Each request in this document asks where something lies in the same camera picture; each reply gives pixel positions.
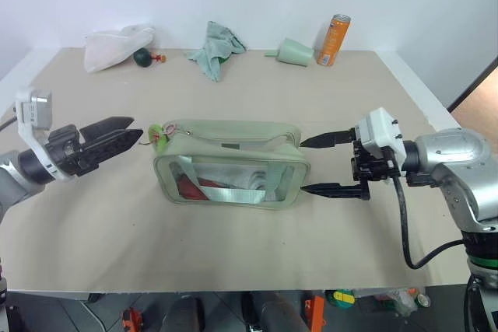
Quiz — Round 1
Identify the green plush keychain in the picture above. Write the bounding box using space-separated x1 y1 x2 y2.
140 122 179 153

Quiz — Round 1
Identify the pale green plastic cup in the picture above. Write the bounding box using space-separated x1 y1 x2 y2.
264 37 314 67

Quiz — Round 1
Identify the red fabric item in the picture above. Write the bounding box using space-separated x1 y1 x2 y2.
177 171 230 200

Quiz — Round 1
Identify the orange bracket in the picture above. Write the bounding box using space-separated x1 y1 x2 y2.
303 295 326 332

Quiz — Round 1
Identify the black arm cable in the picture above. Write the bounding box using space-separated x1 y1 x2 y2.
0 113 19 131
391 174 468 270

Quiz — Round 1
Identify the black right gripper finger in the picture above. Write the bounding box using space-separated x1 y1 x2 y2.
301 128 357 149
301 175 371 201

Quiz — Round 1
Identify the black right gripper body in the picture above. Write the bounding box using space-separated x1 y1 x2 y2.
351 138 402 183

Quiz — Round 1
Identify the large dark rounded shape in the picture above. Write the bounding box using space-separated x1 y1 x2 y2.
248 291 312 332

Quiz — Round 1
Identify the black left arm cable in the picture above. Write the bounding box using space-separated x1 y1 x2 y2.
0 113 19 131

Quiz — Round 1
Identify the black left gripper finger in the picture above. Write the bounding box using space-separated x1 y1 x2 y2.
79 116 135 142
83 128 144 166

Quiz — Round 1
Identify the clear plastic bag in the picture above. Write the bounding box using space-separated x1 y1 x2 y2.
373 287 431 317

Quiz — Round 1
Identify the brown wooden panel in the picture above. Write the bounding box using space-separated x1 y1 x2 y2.
447 55 498 131

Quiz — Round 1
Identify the beige table mat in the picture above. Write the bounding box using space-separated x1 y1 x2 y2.
0 47 466 293

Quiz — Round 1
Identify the green zip pouch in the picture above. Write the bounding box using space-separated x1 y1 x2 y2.
152 118 311 208

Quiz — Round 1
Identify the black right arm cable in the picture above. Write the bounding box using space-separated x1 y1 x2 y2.
391 174 468 270

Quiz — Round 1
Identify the orange clamp tool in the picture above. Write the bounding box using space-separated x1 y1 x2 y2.
121 307 138 332

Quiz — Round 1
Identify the green yellow toy block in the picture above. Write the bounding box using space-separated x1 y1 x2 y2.
330 289 356 307

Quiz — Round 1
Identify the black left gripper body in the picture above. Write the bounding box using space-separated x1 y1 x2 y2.
44 124 102 177

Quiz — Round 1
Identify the orange drink can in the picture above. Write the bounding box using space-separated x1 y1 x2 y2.
316 13 352 67

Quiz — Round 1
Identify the crumpled green cloth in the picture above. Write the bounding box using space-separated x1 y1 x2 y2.
184 20 247 83

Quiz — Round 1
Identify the silver foil packet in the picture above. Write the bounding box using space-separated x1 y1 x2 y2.
190 156 286 203

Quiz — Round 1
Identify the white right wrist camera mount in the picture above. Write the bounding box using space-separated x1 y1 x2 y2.
354 107 406 172

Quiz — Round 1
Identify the dark green toy ball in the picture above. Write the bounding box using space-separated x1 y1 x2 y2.
132 47 153 67

